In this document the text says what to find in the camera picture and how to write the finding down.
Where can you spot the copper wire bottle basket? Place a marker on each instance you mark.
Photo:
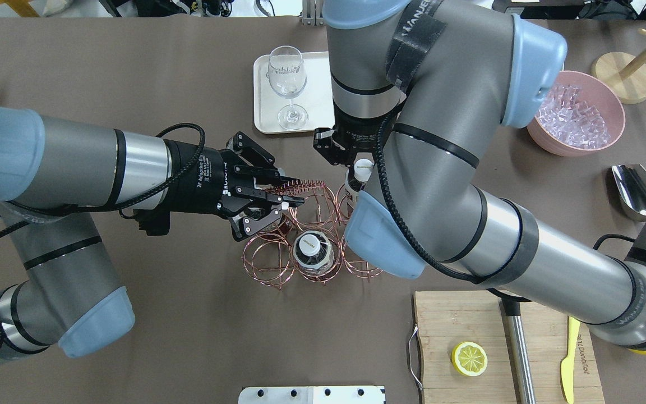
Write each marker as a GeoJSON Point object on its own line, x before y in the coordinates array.
{"type": "Point", "coordinates": [272, 263]}

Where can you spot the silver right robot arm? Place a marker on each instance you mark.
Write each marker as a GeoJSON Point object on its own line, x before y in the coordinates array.
{"type": "Point", "coordinates": [433, 80]}

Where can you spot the bamboo cutting board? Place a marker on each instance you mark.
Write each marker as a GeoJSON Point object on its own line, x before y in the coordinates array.
{"type": "Point", "coordinates": [447, 318]}

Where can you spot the stainless steel ice scoop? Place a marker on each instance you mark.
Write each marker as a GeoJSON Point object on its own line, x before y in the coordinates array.
{"type": "Point", "coordinates": [630, 180]}

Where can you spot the cream rabbit print tray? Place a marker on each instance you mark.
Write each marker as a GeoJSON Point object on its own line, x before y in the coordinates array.
{"type": "Point", "coordinates": [316, 98]}

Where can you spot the half lemon slice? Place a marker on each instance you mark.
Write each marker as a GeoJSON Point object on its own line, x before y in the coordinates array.
{"type": "Point", "coordinates": [469, 359]}

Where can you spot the clear wine glass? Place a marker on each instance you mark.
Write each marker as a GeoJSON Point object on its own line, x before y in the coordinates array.
{"type": "Point", "coordinates": [288, 78]}

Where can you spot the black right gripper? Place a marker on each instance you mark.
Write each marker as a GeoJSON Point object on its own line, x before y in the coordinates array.
{"type": "Point", "coordinates": [355, 132]}

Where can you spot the wooden cup rack stand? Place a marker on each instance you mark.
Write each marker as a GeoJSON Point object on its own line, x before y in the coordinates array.
{"type": "Point", "coordinates": [624, 73]}

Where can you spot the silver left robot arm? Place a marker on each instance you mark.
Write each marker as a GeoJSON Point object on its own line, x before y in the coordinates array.
{"type": "Point", "coordinates": [55, 173]}

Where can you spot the pink bowl of ice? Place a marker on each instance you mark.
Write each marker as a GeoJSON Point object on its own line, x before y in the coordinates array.
{"type": "Point", "coordinates": [580, 115]}

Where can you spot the aluminium frame post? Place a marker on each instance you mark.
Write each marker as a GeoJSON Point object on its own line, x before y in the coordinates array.
{"type": "Point", "coordinates": [312, 13]}

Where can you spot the yellow plastic knife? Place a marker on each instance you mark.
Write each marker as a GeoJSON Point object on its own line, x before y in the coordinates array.
{"type": "Point", "coordinates": [567, 364]}

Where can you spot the steel muddler black tip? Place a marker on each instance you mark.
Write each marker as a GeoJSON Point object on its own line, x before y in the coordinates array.
{"type": "Point", "coordinates": [519, 353]}

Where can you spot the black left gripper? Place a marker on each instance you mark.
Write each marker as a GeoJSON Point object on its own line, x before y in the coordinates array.
{"type": "Point", "coordinates": [204, 183]}

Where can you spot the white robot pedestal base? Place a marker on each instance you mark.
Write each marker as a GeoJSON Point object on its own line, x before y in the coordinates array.
{"type": "Point", "coordinates": [314, 394]}

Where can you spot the tea bottle white cap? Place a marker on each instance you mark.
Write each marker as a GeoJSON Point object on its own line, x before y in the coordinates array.
{"type": "Point", "coordinates": [314, 253]}
{"type": "Point", "coordinates": [281, 226]}
{"type": "Point", "coordinates": [358, 175]}

